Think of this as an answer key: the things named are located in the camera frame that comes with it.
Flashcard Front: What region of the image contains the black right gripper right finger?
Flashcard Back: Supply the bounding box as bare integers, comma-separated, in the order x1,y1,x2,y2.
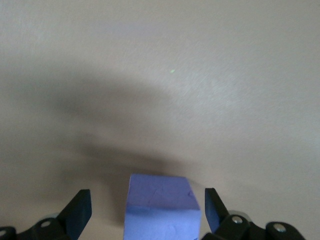
201,187,307,240

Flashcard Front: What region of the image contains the brown table cover sheet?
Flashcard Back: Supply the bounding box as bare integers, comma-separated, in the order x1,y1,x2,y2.
0,0,320,240

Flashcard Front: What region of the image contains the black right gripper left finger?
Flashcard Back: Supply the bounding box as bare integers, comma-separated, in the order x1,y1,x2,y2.
0,189,93,240

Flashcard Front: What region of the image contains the purple foam cube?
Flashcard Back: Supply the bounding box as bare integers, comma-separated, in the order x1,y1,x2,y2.
123,173,202,240

